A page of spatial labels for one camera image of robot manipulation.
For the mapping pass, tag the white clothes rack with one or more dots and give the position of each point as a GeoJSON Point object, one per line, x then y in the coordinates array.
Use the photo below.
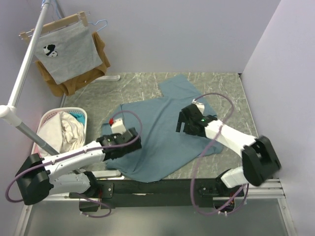
{"type": "Point", "coordinates": [8, 112]}

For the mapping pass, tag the black mounting beam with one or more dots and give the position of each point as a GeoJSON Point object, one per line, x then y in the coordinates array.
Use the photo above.
{"type": "Point", "coordinates": [163, 193]}

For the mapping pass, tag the aluminium rail frame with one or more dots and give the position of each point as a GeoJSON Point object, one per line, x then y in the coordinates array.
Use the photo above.
{"type": "Point", "coordinates": [264, 214]}

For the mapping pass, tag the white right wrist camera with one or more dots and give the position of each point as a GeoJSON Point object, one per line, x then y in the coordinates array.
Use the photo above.
{"type": "Point", "coordinates": [199, 105]}

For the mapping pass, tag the blue t shirt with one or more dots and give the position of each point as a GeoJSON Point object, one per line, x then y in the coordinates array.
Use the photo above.
{"type": "Point", "coordinates": [163, 149]}

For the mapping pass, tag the teal garment in basket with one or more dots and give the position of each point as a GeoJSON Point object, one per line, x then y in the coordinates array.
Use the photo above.
{"type": "Point", "coordinates": [79, 117]}

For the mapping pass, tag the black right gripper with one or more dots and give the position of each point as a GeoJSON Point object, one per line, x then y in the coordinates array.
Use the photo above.
{"type": "Point", "coordinates": [182, 119]}

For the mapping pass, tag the wooden clip hanger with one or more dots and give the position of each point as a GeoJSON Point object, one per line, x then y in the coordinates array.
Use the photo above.
{"type": "Point", "coordinates": [57, 25]}

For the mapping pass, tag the white perforated laundry basket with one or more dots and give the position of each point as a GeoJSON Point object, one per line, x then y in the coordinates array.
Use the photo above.
{"type": "Point", "coordinates": [48, 115]}

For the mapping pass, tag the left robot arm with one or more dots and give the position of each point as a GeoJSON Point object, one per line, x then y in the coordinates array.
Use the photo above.
{"type": "Point", "coordinates": [39, 177]}

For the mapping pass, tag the brown hanging shirt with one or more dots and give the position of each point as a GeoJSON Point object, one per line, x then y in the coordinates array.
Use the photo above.
{"type": "Point", "coordinates": [70, 86]}

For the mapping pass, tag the grey panda t shirt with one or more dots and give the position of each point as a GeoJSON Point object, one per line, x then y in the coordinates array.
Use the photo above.
{"type": "Point", "coordinates": [68, 52]}

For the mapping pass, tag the pink garment in basket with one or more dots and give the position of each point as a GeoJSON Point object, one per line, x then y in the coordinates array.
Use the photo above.
{"type": "Point", "coordinates": [36, 151]}

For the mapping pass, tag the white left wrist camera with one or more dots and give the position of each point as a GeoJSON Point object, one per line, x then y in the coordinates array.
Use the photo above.
{"type": "Point", "coordinates": [117, 126]}

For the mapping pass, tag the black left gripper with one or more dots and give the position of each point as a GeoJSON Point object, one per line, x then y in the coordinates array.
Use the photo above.
{"type": "Point", "coordinates": [137, 146]}

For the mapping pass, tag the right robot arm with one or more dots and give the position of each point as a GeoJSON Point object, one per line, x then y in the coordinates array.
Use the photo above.
{"type": "Point", "coordinates": [259, 159]}

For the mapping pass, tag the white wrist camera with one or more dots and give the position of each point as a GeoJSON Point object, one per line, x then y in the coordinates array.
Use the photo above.
{"type": "Point", "coordinates": [199, 105]}
{"type": "Point", "coordinates": [117, 126]}

